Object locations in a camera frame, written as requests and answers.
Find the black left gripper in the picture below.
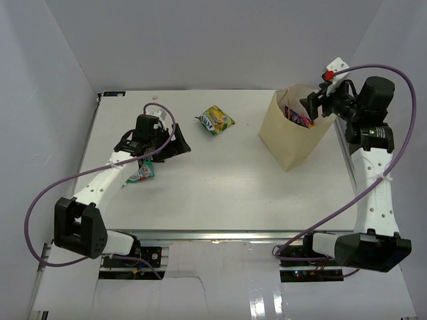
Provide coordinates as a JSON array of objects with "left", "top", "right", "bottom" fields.
[{"left": 148, "top": 124, "right": 190, "bottom": 163}]

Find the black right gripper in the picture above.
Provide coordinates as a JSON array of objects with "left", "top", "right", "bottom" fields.
[{"left": 300, "top": 79, "right": 363, "bottom": 123}]

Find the purple Fox's cherry candy bag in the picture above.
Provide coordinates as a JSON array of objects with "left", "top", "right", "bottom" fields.
[{"left": 284, "top": 106, "right": 314, "bottom": 129}]

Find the green yellow Fox's candy bag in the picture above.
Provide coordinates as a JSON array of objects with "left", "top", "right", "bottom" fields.
[{"left": 195, "top": 105, "right": 236, "bottom": 136}]

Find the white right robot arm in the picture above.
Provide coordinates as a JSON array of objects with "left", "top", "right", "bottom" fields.
[{"left": 300, "top": 76, "right": 412, "bottom": 273}]

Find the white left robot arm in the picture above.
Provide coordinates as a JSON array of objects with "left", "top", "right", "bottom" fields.
[{"left": 53, "top": 115, "right": 191, "bottom": 266}]

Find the brown paper bag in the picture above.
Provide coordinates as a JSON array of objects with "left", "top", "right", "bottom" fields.
[{"left": 259, "top": 84, "right": 336, "bottom": 171}]

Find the teal snack packet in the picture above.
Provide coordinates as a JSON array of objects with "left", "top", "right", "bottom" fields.
[{"left": 127, "top": 159, "right": 155, "bottom": 183}]

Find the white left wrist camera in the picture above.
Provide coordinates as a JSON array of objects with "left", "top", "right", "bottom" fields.
[{"left": 153, "top": 109, "right": 167, "bottom": 121}]

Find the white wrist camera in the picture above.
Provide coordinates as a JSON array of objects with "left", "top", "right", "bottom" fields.
[
  {"left": 322, "top": 57, "right": 349, "bottom": 96},
  {"left": 153, "top": 109, "right": 167, "bottom": 121}
]

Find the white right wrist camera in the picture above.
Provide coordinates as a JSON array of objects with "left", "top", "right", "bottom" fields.
[{"left": 322, "top": 57, "right": 349, "bottom": 96}]

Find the aluminium front rail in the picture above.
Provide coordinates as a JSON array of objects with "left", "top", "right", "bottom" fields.
[{"left": 116, "top": 230, "right": 299, "bottom": 241}]

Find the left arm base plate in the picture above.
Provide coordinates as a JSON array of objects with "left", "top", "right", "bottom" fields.
[{"left": 101, "top": 246, "right": 163, "bottom": 280}]

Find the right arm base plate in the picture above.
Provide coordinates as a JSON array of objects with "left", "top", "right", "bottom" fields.
[{"left": 279, "top": 245, "right": 344, "bottom": 283}]

